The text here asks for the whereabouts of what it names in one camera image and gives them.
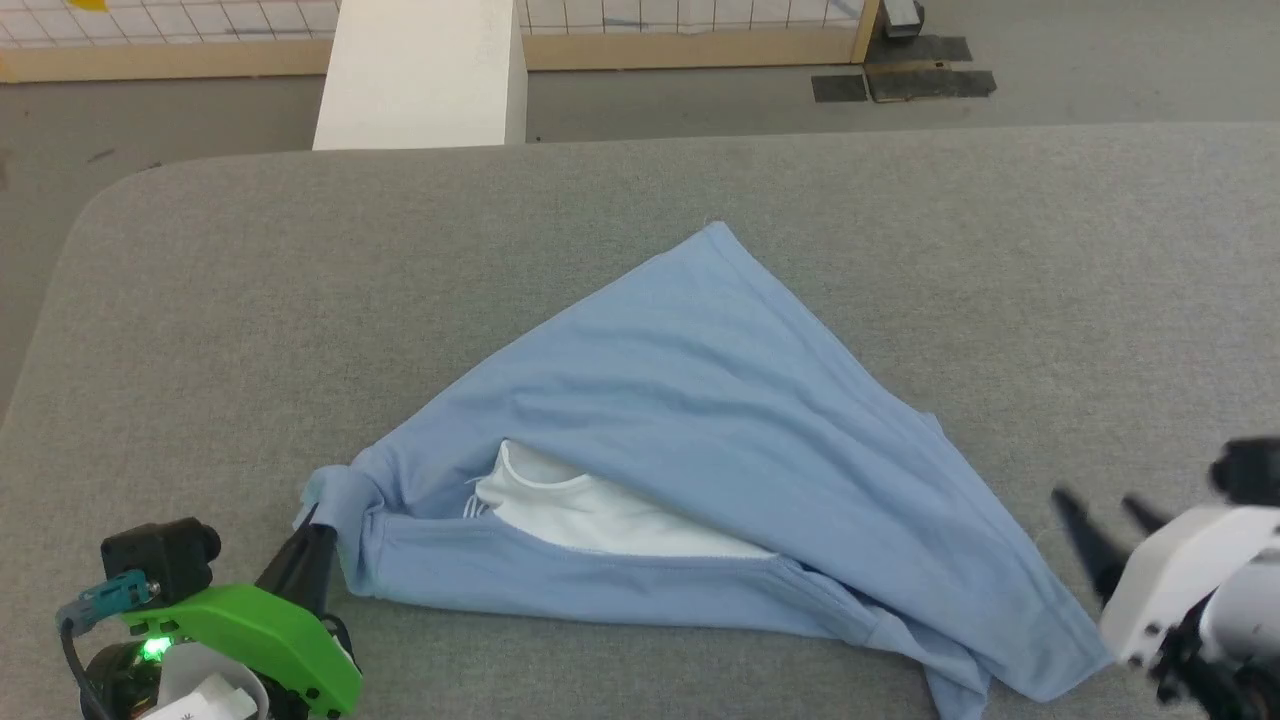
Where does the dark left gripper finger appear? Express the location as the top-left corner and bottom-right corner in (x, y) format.
(305, 522), (341, 616)
(255, 505), (319, 601)

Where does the light wooden frame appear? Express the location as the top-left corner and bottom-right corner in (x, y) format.
(0, 0), (883, 83)

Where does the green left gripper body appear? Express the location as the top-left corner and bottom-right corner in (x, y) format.
(120, 585), (363, 719)

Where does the light blue garment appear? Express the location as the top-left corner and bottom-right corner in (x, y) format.
(295, 222), (1113, 720)

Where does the white garment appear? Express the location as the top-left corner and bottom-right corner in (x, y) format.
(465, 440), (776, 559)

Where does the white rectangular box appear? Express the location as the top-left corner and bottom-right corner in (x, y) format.
(313, 0), (528, 151)

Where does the long black floor mat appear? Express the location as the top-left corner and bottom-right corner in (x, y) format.
(866, 68), (997, 103)

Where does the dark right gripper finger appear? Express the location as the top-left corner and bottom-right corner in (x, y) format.
(1052, 487), (1131, 601)
(1122, 495), (1171, 536)

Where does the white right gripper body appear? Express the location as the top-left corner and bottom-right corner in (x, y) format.
(1100, 505), (1280, 666)

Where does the grey fabric sofa cushion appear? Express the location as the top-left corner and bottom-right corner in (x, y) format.
(0, 122), (1280, 720)

